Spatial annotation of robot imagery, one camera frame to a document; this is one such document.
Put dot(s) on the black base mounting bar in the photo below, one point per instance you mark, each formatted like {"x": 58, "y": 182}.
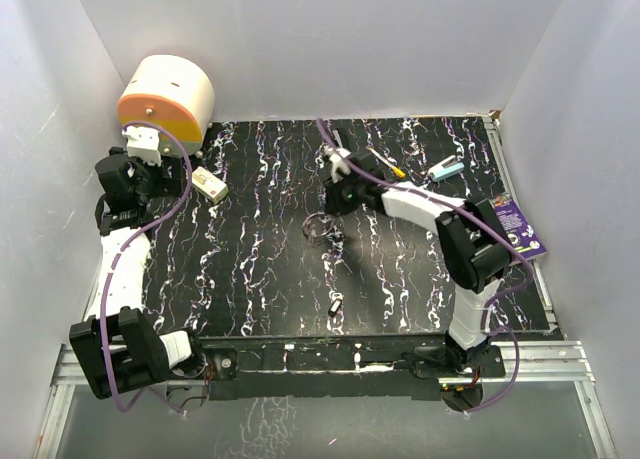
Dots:
{"x": 419, "y": 366}

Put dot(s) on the light blue mini stapler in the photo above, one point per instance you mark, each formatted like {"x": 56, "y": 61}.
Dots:
{"x": 445, "y": 169}

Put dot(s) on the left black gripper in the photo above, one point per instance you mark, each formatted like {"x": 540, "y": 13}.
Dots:
{"x": 167, "y": 186}

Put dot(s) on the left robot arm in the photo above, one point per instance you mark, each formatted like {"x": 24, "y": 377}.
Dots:
{"x": 116, "y": 346}

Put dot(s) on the black car key fob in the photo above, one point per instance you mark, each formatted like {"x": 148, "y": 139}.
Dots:
{"x": 336, "y": 304}

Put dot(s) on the white pen yellow tip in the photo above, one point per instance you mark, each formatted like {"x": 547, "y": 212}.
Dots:
{"x": 397, "y": 172}

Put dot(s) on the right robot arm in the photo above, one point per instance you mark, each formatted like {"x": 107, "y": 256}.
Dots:
{"x": 475, "y": 247}

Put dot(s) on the purple booklet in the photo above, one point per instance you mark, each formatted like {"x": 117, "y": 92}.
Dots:
{"x": 518, "y": 229}

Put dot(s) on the metal keyring with clips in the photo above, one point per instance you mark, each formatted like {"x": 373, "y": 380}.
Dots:
{"x": 318, "y": 227}

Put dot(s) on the white cylindrical drawer box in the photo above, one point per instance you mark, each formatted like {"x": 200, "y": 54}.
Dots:
{"x": 173, "y": 93}

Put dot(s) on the aluminium frame rail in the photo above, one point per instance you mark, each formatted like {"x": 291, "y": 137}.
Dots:
{"x": 179, "y": 394}

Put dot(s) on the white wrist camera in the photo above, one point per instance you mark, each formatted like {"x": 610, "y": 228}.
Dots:
{"x": 143, "y": 143}
{"x": 337, "y": 161}

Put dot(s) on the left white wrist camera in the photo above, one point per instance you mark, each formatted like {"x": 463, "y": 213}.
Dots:
{"x": 143, "y": 143}

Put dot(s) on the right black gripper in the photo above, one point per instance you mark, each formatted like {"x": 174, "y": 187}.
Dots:
{"x": 334, "y": 204}

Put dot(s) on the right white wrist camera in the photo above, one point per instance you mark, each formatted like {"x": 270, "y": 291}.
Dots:
{"x": 337, "y": 161}

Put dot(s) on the small cream card box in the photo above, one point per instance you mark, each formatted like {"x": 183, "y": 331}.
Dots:
{"x": 209, "y": 185}

